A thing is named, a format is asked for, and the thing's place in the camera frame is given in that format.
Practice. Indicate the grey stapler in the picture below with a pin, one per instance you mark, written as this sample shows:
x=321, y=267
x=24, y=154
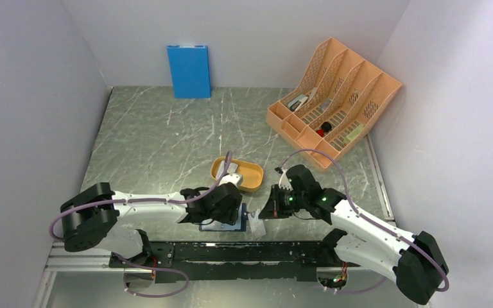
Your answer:
x=298, y=101

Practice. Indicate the blue folder box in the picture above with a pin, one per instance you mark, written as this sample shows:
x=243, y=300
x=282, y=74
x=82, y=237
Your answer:
x=190, y=73

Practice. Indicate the navy blue card holder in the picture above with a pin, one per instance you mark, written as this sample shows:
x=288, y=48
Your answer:
x=238, y=226

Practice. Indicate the orange oval tray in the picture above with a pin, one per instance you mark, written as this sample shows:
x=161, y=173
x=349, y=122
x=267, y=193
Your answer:
x=252, y=174

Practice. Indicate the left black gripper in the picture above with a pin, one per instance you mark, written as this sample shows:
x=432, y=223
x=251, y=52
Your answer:
x=232, y=213

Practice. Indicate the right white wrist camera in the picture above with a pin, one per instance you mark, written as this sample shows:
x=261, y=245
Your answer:
x=284, y=182

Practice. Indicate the red black stamp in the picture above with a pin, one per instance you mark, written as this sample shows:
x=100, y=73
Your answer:
x=325, y=128

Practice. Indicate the orange desk file organizer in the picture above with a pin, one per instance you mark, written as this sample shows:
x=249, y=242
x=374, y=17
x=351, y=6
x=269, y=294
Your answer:
x=360, y=93

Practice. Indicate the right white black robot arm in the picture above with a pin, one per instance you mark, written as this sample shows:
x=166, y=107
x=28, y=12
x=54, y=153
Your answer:
x=413, y=262

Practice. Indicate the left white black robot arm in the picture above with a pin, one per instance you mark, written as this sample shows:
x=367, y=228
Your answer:
x=99, y=217

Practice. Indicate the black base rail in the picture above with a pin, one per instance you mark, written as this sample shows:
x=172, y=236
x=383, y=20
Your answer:
x=301, y=260

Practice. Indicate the grey item in organizer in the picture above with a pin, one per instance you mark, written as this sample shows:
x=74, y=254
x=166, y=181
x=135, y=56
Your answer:
x=324, y=105

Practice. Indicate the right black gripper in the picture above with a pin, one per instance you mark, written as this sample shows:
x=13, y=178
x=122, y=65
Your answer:
x=273, y=208

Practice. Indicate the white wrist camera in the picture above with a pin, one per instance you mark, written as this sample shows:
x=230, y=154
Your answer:
x=232, y=178
x=284, y=182

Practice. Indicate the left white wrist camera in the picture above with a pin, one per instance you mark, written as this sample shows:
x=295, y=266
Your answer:
x=232, y=178

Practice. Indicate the green sticky note pad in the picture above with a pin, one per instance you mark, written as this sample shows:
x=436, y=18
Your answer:
x=352, y=133

